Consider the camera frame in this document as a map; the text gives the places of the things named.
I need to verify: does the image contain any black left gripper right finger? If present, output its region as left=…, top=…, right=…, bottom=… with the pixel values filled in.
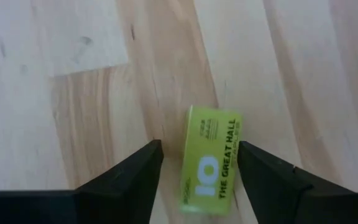
left=237, top=140, right=358, bottom=224

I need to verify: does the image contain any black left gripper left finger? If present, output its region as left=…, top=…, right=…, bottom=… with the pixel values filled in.
left=0, top=139, right=165, bottom=224

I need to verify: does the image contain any green staples box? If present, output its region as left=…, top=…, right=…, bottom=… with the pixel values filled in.
left=180, top=105, right=244, bottom=217

